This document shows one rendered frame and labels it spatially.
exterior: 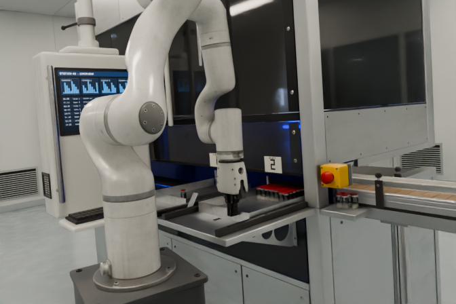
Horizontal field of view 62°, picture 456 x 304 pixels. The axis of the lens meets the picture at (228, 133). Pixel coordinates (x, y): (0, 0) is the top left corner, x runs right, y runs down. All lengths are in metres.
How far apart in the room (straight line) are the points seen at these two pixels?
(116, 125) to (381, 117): 1.16
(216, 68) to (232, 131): 0.19
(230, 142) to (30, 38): 5.72
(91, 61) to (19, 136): 4.61
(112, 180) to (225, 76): 0.46
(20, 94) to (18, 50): 0.66
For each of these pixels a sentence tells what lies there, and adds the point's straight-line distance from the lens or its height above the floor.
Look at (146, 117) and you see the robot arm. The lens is 0.81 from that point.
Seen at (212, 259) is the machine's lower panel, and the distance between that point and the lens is 1.86.
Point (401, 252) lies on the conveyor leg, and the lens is 1.40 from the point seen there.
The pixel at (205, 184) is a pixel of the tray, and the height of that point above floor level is 0.89.
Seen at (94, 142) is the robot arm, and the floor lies 1.18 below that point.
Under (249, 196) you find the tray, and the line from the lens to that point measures 1.54.
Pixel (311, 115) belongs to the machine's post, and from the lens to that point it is 1.30.
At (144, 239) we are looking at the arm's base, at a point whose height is 0.96.
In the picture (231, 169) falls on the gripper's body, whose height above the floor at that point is 1.05.
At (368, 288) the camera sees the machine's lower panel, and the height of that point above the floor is 0.50.
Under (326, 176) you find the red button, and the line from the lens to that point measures 1.25.
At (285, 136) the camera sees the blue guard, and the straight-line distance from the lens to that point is 1.38.
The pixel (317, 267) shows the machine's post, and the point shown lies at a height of 0.67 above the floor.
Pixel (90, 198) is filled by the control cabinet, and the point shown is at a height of 0.86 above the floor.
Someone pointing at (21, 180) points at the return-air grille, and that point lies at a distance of 6.50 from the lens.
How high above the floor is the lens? 1.22
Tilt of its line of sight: 3 degrees down
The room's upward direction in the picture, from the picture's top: 4 degrees counter-clockwise
